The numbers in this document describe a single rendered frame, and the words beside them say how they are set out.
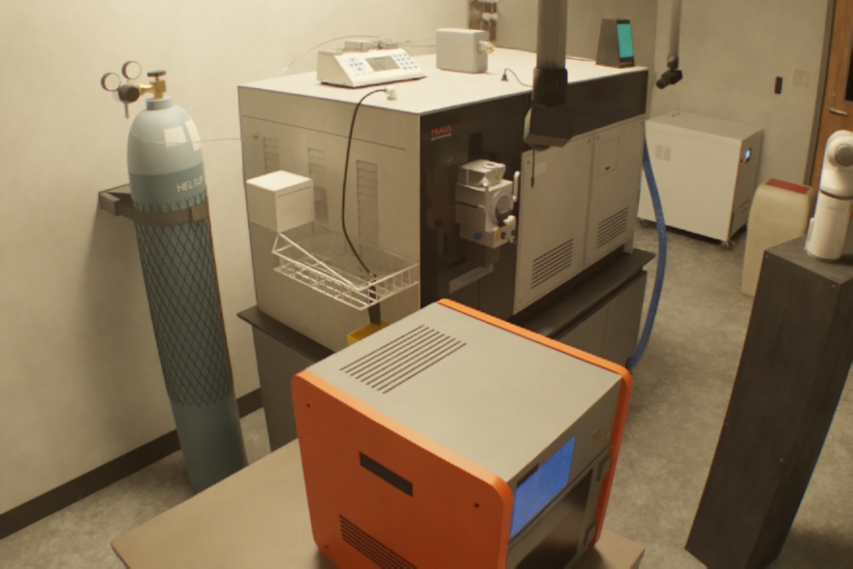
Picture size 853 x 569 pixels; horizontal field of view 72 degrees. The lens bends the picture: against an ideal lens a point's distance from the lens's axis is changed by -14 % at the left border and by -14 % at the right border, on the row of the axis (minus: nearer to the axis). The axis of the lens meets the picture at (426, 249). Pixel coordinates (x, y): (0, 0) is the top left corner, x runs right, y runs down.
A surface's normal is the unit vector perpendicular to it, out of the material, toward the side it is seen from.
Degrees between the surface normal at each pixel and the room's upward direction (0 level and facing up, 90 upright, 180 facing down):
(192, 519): 0
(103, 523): 0
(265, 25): 90
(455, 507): 90
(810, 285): 90
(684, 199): 90
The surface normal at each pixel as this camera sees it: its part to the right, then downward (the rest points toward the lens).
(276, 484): 0.00, -0.92
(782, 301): -0.87, 0.19
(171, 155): 0.56, 0.20
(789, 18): -0.66, 0.29
